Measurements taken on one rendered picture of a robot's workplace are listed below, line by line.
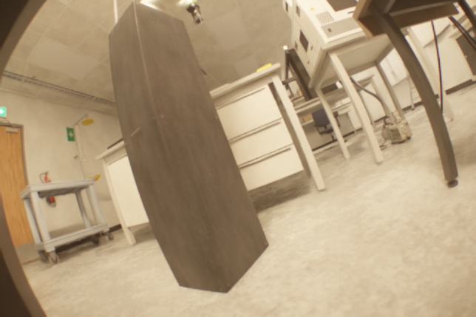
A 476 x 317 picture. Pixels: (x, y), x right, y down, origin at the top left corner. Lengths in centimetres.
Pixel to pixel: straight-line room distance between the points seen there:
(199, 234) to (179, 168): 20
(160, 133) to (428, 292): 74
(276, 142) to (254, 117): 22
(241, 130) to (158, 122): 83
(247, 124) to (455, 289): 131
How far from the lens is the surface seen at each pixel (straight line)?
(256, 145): 134
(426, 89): 74
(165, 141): 60
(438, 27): 448
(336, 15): 170
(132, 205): 187
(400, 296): 46
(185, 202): 58
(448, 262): 51
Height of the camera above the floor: 35
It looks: 8 degrees up
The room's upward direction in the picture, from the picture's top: 21 degrees counter-clockwise
